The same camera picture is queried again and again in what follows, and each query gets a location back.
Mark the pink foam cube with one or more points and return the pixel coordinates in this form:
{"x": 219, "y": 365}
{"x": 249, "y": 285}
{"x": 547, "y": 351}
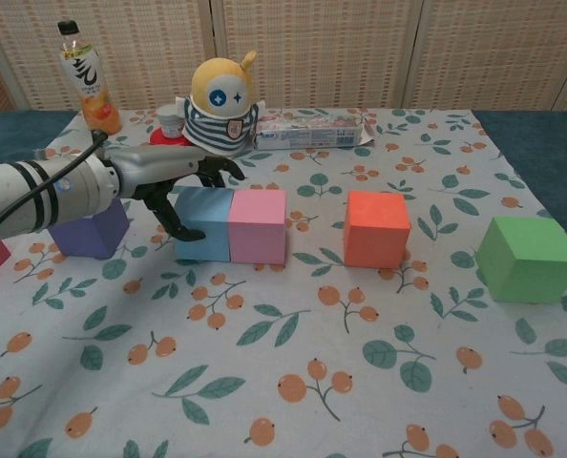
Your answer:
{"x": 257, "y": 229}

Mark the orange juice bottle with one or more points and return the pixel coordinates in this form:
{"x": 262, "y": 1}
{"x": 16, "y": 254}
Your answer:
{"x": 92, "y": 95}

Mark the green foam cube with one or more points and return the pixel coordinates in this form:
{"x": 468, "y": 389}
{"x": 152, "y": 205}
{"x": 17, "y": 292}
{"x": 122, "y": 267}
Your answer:
{"x": 522, "y": 257}

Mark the small white jar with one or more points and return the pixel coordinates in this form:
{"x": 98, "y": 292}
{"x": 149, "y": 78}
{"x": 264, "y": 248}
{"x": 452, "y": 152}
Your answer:
{"x": 170, "y": 125}

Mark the floral print tablecloth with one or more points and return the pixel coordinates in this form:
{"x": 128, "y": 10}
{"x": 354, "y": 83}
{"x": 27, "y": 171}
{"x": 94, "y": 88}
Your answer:
{"x": 283, "y": 358}

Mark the yellow plush toy striped shirt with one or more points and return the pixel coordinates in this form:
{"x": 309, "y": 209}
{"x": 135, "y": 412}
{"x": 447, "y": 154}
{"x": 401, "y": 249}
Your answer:
{"x": 221, "y": 100}

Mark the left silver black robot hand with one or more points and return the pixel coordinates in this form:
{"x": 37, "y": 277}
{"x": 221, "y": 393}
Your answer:
{"x": 154, "y": 167}

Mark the light blue foam cube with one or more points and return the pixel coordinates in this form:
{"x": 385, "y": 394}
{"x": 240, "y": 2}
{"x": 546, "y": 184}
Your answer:
{"x": 207, "y": 214}

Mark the orange foam cube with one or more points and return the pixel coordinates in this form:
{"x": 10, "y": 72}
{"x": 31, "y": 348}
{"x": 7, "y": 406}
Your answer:
{"x": 374, "y": 234}

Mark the snack package box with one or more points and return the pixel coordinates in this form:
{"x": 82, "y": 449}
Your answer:
{"x": 312, "y": 133}

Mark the purple foam cube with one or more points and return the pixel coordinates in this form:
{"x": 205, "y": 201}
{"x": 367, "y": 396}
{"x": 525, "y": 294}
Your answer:
{"x": 92, "y": 234}

